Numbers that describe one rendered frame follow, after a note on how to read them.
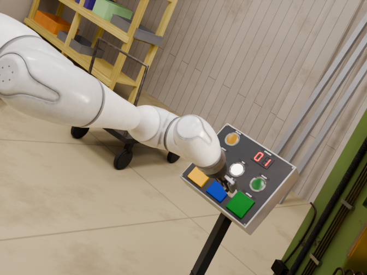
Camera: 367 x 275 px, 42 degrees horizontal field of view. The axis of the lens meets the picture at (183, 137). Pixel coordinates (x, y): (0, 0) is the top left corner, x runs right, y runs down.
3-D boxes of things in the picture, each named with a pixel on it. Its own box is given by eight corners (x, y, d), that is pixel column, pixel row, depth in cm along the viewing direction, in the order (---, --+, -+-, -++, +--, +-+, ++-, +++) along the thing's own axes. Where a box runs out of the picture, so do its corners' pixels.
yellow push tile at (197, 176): (200, 186, 175) (213, 171, 176) (186, 176, 180) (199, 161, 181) (202, 188, 177) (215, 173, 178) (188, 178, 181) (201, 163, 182)
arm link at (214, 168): (206, 173, 132) (212, 181, 137) (227, 149, 134) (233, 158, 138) (184, 156, 137) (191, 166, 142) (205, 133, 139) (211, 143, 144)
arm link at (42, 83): (117, 82, 87) (72, 53, 93) (43, 49, 71) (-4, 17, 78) (82, 144, 88) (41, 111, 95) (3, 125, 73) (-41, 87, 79)
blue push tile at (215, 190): (219, 202, 169) (233, 186, 171) (205, 190, 174) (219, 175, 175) (221, 203, 171) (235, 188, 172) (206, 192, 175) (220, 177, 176)
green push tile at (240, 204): (240, 218, 164) (254, 201, 165) (225, 205, 168) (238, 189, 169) (242, 220, 165) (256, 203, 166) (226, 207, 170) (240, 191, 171)
